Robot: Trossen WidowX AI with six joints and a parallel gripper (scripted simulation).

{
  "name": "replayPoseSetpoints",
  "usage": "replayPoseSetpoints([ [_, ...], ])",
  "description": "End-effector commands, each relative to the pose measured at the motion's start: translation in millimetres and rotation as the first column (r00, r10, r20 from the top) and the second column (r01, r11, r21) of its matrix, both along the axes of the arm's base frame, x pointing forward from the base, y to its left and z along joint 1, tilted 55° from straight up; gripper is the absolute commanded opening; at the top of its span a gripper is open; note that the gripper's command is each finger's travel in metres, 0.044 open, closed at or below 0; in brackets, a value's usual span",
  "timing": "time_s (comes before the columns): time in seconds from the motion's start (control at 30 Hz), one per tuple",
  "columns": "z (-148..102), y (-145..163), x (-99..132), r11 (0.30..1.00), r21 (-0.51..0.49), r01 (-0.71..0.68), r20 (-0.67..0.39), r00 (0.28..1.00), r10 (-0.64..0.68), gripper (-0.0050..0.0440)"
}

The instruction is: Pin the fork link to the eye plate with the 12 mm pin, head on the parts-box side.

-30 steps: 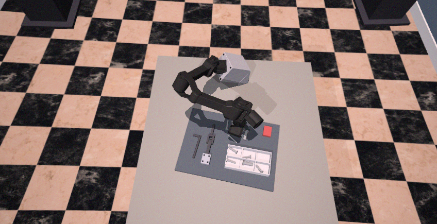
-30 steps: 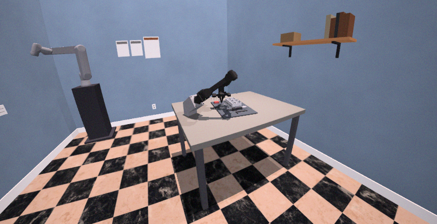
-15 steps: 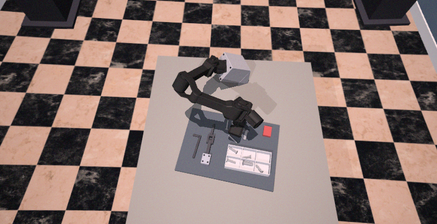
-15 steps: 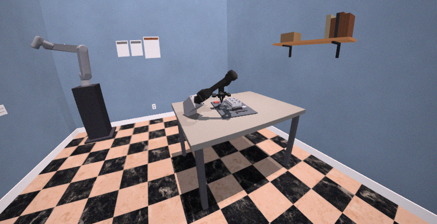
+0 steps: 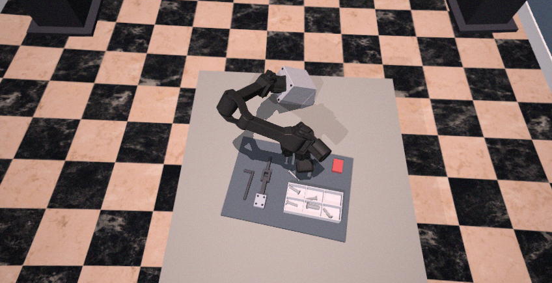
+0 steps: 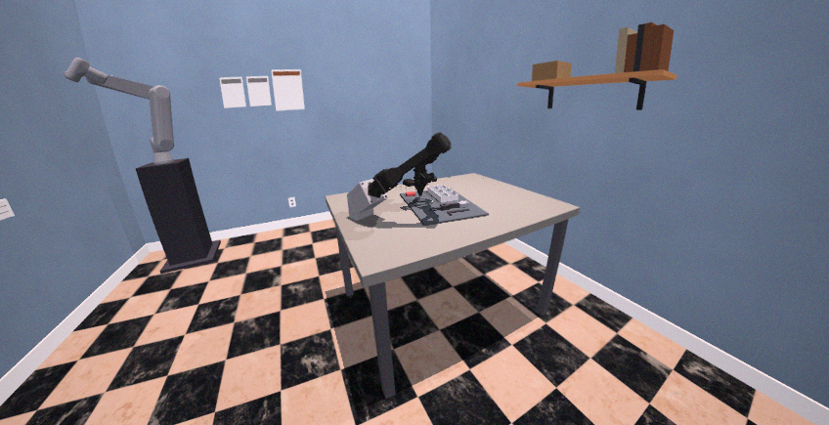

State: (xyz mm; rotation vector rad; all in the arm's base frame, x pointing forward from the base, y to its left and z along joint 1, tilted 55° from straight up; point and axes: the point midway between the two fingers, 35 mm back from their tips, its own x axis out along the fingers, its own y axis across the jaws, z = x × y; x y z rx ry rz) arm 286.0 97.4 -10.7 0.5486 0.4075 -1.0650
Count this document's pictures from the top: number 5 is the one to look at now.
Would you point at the grey flat bar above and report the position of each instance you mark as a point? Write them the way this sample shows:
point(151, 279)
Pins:
point(264, 182)

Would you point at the red rectangular block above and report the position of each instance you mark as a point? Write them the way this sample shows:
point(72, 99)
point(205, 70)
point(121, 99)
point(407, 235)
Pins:
point(337, 166)

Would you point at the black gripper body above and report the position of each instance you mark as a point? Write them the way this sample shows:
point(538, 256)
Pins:
point(304, 165)

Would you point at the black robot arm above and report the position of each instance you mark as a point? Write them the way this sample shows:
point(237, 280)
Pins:
point(290, 138)

